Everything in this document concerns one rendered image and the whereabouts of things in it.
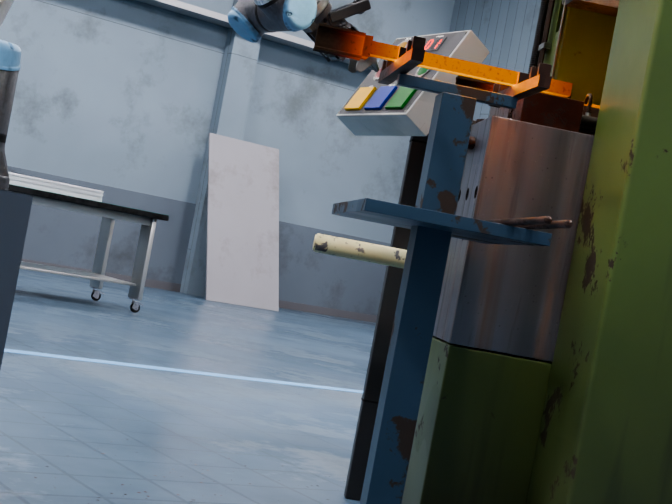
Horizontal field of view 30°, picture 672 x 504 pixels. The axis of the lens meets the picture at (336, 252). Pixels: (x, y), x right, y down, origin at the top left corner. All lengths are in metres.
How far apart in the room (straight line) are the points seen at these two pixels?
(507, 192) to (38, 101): 9.80
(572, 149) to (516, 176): 0.12
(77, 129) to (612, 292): 10.20
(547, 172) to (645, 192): 0.29
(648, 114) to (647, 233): 0.20
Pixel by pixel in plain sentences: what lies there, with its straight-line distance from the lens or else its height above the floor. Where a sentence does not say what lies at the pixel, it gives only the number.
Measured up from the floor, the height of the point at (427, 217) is 0.68.
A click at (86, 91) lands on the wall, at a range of 12.20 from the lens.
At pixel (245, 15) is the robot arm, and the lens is 2.83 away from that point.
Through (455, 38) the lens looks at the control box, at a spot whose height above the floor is 1.18.
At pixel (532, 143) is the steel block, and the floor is 0.88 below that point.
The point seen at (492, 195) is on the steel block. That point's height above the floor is 0.76.
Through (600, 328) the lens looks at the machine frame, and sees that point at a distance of 2.21.
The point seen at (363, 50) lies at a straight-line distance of 2.13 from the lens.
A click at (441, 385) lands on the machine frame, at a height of 0.39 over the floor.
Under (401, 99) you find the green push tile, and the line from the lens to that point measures 3.06.
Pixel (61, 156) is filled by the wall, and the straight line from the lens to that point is 12.11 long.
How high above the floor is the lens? 0.58
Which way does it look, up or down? level
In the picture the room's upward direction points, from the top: 11 degrees clockwise
